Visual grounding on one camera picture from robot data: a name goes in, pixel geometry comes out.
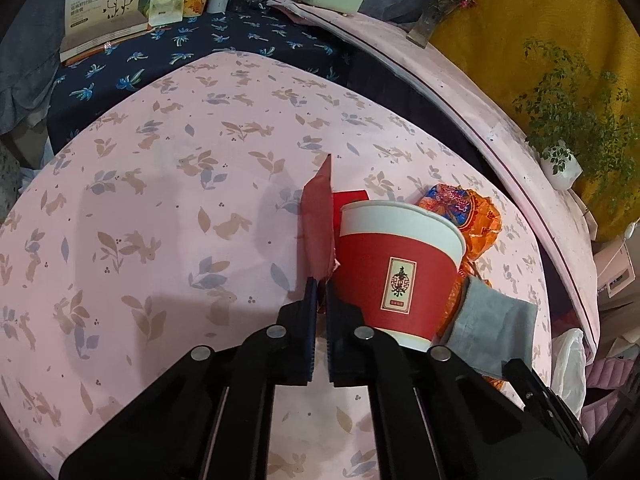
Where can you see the green plant in white pot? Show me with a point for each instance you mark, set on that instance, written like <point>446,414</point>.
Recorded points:
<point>567,170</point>

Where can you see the grey fabric pouch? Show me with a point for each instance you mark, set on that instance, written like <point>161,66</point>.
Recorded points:
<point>495,325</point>

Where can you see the pale pink padded mat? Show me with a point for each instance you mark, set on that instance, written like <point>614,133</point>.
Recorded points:
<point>450,85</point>

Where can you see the navy floral cloth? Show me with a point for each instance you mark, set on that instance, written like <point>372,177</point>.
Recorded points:
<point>200,40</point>

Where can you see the yellow backdrop cloth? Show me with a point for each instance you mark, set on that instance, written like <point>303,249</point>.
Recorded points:
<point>550,0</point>

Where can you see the red and white paper cup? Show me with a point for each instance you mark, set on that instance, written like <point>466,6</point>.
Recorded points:
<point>390,260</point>

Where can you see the white and pink appliance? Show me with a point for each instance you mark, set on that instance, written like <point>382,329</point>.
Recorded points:
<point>612,270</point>

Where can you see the glass vase with pink flowers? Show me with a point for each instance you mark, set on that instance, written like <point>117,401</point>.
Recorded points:
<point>422,30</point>

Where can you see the white box with plant drawing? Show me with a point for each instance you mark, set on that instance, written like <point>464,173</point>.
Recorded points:
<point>100,10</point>

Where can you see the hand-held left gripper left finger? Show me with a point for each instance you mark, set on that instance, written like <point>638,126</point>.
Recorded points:
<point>310,340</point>

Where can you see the bin with white plastic bag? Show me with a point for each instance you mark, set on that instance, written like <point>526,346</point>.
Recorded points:
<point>570,365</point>

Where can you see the shiny red wrapper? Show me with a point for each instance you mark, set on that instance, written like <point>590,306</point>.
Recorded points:
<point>317,230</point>

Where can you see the pink quilted jacket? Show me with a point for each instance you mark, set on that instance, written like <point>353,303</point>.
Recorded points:
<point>610,375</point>

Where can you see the blue backdrop cloth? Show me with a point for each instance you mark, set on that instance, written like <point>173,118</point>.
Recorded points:
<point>30,60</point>

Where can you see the green tissue pack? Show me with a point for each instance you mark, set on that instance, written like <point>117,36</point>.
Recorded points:
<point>162,7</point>

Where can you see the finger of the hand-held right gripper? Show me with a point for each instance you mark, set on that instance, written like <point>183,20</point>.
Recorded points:
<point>540,400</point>

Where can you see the orange snack wrapper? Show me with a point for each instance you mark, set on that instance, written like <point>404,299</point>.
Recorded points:
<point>475,220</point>

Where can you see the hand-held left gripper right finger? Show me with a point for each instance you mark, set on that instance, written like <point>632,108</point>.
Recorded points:
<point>331,345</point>

